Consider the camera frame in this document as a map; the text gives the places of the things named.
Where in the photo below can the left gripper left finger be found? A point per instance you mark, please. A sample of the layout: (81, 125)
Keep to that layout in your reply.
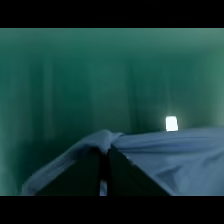
(80, 176)

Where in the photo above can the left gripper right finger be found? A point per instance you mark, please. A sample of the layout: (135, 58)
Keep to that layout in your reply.
(130, 180)

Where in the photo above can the purple garment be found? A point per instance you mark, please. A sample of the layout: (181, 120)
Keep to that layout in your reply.
(186, 156)

